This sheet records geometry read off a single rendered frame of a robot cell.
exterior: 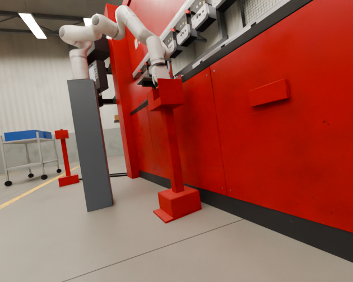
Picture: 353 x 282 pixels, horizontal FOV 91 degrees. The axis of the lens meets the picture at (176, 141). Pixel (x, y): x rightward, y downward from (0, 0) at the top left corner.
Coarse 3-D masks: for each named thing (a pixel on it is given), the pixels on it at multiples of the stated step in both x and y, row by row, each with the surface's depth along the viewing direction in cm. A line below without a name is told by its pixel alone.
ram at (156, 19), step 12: (132, 0) 201; (144, 0) 175; (156, 0) 155; (168, 0) 139; (180, 0) 126; (192, 0) 115; (144, 12) 179; (156, 12) 157; (168, 12) 141; (144, 24) 183; (156, 24) 160; (168, 24) 144; (132, 36) 216; (132, 48) 221; (144, 48) 191; (132, 60) 227; (132, 72) 233
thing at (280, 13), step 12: (300, 0) 56; (312, 0) 54; (276, 12) 63; (288, 12) 60; (264, 24) 67; (240, 36) 76; (252, 36) 72; (228, 48) 83; (204, 60) 98; (216, 60) 90; (192, 72) 108
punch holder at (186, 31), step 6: (180, 18) 128; (186, 18) 123; (180, 24) 129; (186, 24) 124; (180, 30) 130; (186, 30) 124; (192, 30) 125; (180, 36) 131; (186, 36) 125; (192, 36) 126; (180, 42) 132; (186, 42) 132
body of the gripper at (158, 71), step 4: (156, 64) 100; (160, 64) 101; (164, 64) 102; (152, 68) 101; (156, 68) 100; (160, 68) 101; (164, 68) 102; (152, 72) 101; (156, 72) 100; (160, 72) 101; (164, 72) 102; (168, 72) 104; (152, 76) 102; (156, 76) 100; (160, 76) 101; (164, 76) 102; (168, 76) 103; (152, 80) 103; (156, 80) 100
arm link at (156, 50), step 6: (150, 36) 98; (156, 36) 99; (150, 42) 99; (156, 42) 99; (150, 48) 99; (156, 48) 99; (162, 48) 102; (150, 54) 100; (156, 54) 99; (162, 54) 101
